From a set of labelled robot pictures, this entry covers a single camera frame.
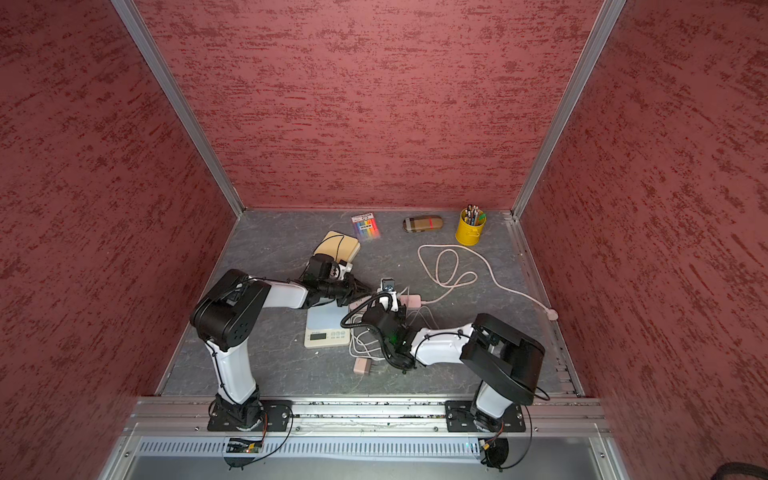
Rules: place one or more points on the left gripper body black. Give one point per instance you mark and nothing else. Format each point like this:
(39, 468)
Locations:
(344, 290)

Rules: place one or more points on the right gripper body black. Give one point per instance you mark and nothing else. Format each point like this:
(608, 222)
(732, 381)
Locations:
(401, 315)

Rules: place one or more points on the white charger adapter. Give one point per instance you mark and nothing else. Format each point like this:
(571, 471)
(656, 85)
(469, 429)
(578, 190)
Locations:
(403, 297)

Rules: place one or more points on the pink power strip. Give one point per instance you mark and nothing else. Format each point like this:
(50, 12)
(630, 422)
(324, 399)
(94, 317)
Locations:
(414, 302)

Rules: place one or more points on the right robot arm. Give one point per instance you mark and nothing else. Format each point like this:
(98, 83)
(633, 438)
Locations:
(507, 361)

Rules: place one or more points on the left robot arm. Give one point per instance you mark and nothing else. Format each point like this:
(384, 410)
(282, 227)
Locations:
(226, 316)

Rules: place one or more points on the beige kitchen scale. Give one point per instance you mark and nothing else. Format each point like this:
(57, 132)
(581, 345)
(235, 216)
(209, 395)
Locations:
(341, 247)

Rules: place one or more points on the blue top kitchen scale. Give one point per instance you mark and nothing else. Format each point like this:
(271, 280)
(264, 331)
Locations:
(323, 328)

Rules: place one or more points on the pink charger adapter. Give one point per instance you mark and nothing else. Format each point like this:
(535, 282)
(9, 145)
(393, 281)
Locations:
(362, 366)

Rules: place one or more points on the colourful highlighter pack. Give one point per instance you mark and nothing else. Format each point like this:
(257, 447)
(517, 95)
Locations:
(366, 227)

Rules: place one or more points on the brown pencil case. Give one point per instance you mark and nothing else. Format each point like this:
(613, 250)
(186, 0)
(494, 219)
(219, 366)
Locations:
(423, 223)

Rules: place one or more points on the yellow pen cup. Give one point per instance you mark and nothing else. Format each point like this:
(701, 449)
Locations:
(471, 224)

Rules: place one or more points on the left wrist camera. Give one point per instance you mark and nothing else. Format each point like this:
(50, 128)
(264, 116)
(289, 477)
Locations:
(336, 271)

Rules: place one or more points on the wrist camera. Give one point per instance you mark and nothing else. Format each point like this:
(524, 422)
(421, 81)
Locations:
(336, 271)
(387, 287)

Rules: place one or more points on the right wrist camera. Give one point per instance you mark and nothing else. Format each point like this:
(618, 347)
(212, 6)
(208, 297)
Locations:
(387, 287)

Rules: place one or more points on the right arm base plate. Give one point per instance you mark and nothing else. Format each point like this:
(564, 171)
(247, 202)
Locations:
(463, 416)

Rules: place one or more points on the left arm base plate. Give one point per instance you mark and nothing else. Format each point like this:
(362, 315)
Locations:
(253, 416)

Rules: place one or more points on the aluminium front rail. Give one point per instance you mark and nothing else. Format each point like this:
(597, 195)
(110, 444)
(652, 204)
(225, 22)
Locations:
(388, 416)

